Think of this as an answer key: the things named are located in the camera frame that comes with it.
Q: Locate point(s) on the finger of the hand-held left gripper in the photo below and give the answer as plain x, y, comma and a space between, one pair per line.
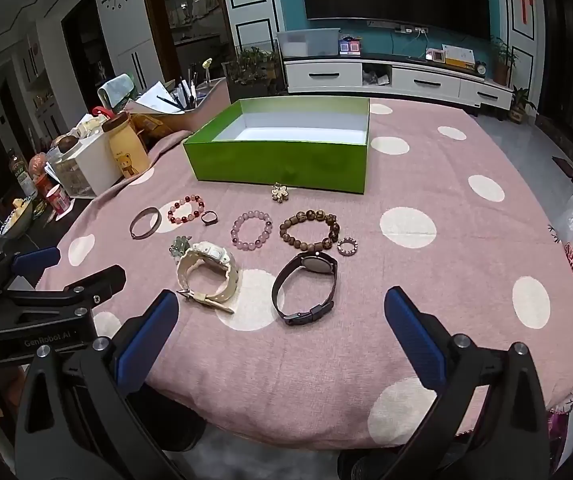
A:
41, 259
97, 282

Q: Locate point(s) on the green cardboard box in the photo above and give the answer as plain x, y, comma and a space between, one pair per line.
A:
276, 165

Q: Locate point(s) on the white wristwatch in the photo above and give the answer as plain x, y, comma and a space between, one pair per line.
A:
211, 255

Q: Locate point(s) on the brown bangle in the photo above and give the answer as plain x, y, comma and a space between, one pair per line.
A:
142, 235

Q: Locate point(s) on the tall potted plant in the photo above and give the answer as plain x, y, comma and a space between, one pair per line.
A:
504, 55

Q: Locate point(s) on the yellow bear bottle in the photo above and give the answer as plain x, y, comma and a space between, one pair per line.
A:
126, 155

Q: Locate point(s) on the pink polka dot tablecloth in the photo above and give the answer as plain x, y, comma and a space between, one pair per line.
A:
441, 285

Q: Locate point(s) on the yellow snack packet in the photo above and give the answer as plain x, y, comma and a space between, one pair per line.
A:
149, 127

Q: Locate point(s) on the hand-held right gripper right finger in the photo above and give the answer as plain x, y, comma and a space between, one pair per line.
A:
414, 340

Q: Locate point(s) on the white papers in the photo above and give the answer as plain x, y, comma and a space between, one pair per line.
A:
156, 97

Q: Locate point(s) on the green leaf brooch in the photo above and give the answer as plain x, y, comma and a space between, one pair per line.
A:
179, 247

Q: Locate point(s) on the light green cloth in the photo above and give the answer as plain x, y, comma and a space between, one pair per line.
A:
116, 90

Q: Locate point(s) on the dark brown wristwatch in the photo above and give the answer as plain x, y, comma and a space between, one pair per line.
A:
316, 262

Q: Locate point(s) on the pink desk organizer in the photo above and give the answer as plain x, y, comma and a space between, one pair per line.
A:
211, 105

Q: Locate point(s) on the small potted plant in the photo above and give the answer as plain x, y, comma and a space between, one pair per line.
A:
519, 100

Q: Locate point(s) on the clear plastic storage box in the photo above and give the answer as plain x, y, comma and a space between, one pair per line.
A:
306, 42

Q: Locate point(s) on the yellow and white box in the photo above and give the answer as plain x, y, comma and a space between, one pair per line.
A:
454, 56

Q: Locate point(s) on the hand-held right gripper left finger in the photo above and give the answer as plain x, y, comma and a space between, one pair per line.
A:
152, 340

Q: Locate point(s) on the white television cabinet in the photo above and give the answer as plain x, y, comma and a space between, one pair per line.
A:
336, 75

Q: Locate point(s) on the small desk clock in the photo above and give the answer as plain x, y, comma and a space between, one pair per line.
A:
481, 68

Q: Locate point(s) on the patterned bowl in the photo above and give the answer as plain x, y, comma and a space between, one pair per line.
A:
16, 220

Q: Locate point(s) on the glass tank with plants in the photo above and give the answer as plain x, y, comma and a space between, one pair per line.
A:
254, 62

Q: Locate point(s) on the white storage box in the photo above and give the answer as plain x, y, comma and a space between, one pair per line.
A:
99, 165

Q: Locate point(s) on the gold flower brooch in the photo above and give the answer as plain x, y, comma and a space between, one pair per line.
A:
279, 193

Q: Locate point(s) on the blue and red small box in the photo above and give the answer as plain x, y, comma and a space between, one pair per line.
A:
350, 46

